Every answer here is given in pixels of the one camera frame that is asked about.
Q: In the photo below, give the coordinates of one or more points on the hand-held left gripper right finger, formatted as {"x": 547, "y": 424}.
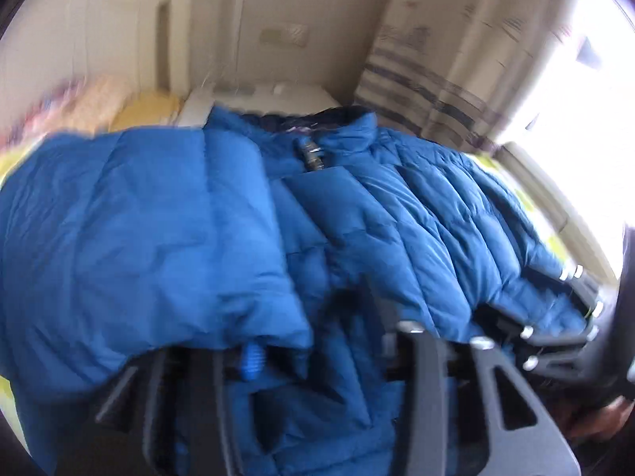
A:
{"x": 421, "y": 374}

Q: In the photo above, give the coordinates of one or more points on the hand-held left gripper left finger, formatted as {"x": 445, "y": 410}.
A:
{"x": 250, "y": 363}

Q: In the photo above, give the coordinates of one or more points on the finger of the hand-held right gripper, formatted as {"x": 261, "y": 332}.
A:
{"x": 550, "y": 344}
{"x": 585, "y": 292}

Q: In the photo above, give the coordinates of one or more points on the blue puffer jacket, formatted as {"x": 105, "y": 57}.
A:
{"x": 173, "y": 218}

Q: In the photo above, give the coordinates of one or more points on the person's right hand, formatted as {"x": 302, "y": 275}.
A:
{"x": 615, "y": 414}

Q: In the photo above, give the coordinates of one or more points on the white bay window ledge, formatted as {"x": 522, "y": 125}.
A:
{"x": 550, "y": 203}

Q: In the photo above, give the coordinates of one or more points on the yellow checked bed sheet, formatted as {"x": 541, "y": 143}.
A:
{"x": 516, "y": 178}

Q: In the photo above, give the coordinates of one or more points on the window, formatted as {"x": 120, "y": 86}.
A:
{"x": 570, "y": 59}

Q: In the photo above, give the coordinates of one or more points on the white nightstand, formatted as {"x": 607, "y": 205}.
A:
{"x": 258, "y": 96}

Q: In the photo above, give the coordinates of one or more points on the striped curtain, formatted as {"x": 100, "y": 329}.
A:
{"x": 421, "y": 74}

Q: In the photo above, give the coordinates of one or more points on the yellow pillow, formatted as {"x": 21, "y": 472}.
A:
{"x": 149, "y": 109}

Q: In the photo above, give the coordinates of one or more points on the floral pillow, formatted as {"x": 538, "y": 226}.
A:
{"x": 30, "y": 109}

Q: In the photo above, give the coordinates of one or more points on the white headboard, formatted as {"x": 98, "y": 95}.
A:
{"x": 99, "y": 25}

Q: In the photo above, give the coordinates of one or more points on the wall outlet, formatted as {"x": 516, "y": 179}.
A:
{"x": 285, "y": 35}

